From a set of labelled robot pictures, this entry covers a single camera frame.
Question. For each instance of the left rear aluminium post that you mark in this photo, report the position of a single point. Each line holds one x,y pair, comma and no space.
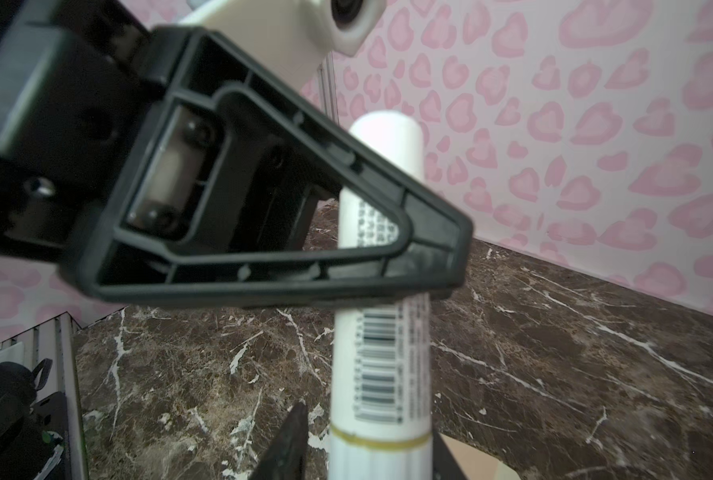
327,83

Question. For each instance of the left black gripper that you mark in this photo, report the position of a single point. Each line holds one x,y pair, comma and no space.
73,95

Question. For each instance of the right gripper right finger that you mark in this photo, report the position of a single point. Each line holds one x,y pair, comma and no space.
445,466

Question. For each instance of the pink envelope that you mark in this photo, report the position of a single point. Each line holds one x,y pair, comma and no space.
477,464

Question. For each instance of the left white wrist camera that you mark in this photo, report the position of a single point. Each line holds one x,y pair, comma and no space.
291,37

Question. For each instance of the white glue stick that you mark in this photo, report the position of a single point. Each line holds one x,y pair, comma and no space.
380,408

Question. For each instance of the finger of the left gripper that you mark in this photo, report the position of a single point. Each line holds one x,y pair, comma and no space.
236,191

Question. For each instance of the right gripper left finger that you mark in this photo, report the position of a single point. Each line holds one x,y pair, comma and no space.
285,458

